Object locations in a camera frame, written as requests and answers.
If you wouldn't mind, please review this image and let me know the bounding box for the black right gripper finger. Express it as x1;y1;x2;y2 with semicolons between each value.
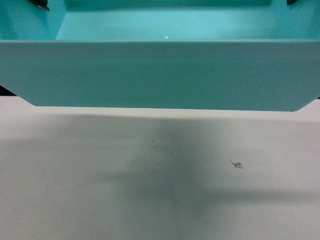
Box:
286;0;297;5

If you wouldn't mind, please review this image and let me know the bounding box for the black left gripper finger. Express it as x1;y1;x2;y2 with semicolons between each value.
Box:
29;0;50;12

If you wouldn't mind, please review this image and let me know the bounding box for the teal plastic bin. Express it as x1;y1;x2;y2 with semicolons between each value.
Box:
0;0;320;112

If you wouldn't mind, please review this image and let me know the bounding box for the small QR code sticker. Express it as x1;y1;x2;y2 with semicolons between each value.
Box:
230;159;245;169

